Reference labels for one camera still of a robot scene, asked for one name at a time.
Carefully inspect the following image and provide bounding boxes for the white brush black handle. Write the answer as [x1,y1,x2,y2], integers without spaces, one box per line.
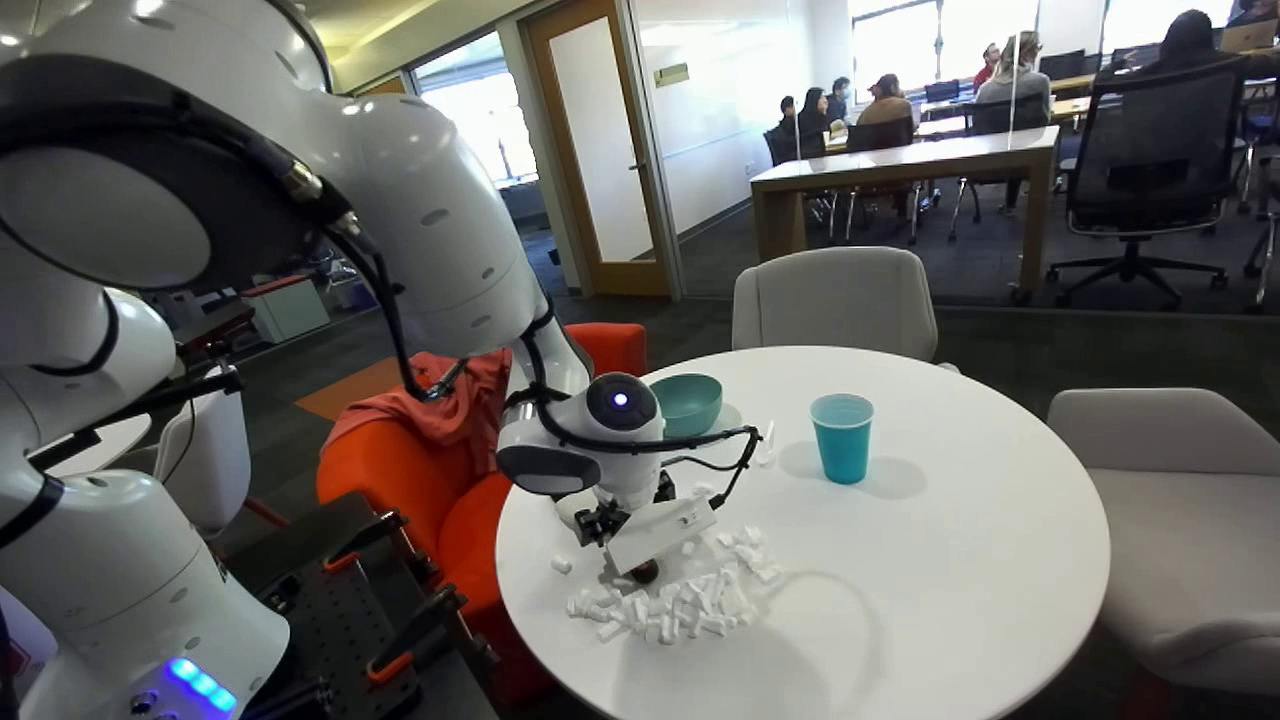
[602,497,716,585]

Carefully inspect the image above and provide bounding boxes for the blue plastic cup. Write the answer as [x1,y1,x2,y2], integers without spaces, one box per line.
[813,390,870,483]

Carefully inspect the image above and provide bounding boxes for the grey chair right of table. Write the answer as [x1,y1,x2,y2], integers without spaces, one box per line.
[1046,388,1280,696]

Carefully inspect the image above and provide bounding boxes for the orange armchair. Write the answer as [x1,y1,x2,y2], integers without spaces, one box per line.
[310,319,657,696]

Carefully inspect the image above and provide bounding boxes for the wooden long table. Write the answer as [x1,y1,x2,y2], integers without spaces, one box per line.
[753,125,1059,303]

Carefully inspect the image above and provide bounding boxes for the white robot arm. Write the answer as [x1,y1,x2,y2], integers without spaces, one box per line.
[0,0,692,553]

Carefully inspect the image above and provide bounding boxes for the teal bowl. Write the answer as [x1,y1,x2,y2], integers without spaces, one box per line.
[650,370,723,440]

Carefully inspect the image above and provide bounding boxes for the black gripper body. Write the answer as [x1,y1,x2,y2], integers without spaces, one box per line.
[557,476,675,544]

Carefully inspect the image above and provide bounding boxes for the black office chair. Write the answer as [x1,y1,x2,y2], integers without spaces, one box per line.
[1043,56,1244,306]

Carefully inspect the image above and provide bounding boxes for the pile of white paper pieces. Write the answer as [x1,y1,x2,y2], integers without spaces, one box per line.
[562,526,783,642]

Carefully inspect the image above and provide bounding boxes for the black clamp orange handles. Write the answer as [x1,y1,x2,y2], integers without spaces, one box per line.
[320,513,497,687]

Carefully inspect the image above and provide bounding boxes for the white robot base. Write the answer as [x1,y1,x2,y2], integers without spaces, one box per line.
[0,276,296,720]

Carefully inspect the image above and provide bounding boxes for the salmon cloth on armchair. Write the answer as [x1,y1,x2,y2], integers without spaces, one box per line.
[335,350,513,452]

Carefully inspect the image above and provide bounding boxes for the grey chair behind table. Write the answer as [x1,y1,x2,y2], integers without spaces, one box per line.
[730,242,938,359]

